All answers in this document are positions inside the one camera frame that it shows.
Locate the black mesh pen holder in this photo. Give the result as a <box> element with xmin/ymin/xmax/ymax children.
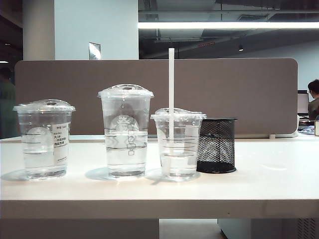
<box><xmin>196</xmin><ymin>118</ymin><xmax>238</xmax><ymax>174</ymax></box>

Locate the white computer monitor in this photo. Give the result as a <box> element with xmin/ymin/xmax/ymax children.
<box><xmin>297</xmin><ymin>92</ymin><xmax>309</xmax><ymax>115</ymax></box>

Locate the small clear plastic cup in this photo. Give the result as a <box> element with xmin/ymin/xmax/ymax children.
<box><xmin>150</xmin><ymin>107</ymin><xmax>207</xmax><ymax>182</ymax></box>

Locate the white drinking straw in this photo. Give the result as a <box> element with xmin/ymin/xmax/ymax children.
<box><xmin>163</xmin><ymin>47</ymin><xmax>175</xmax><ymax>176</ymax></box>

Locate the tall clear plastic cup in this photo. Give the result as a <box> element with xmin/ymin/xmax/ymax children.
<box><xmin>97</xmin><ymin>84</ymin><xmax>155</xmax><ymax>179</ymax></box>

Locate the brown desk divider panel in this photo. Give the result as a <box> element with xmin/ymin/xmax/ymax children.
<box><xmin>14</xmin><ymin>58</ymin><xmax>299</xmax><ymax>136</ymax></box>

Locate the seated person with dark hair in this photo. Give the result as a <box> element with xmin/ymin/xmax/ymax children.
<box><xmin>307</xmin><ymin>79</ymin><xmax>319</xmax><ymax>120</ymax></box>

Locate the clear cup with white label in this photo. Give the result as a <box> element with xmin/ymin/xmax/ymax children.
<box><xmin>12</xmin><ymin>99</ymin><xmax>76</xmax><ymax>181</ymax></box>

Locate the long white ceiling light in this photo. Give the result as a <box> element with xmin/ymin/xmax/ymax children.
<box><xmin>138</xmin><ymin>21</ymin><xmax>319</xmax><ymax>30</ymax></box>

